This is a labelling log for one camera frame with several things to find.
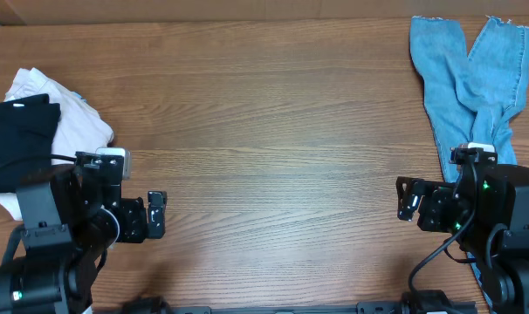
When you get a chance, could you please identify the light blue denim jeans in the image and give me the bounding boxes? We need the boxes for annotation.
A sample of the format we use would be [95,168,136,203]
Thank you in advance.
[409,15,529,306]

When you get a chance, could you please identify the black t-shirt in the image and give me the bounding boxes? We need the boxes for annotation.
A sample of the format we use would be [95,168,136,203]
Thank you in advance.
[0,94,61,193]

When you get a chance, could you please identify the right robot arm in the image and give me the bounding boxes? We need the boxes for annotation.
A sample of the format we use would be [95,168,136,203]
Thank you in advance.
[396,164,529,313]

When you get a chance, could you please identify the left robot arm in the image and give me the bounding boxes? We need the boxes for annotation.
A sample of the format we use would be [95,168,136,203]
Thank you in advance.
[0,164,168,313]

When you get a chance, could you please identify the folded beige trousers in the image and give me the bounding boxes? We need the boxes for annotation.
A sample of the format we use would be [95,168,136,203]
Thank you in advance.
[0,68,113,221]

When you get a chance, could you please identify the light blue patterned folded cloth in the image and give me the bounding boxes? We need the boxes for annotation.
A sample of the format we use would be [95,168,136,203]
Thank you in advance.
[72,92,87,104]

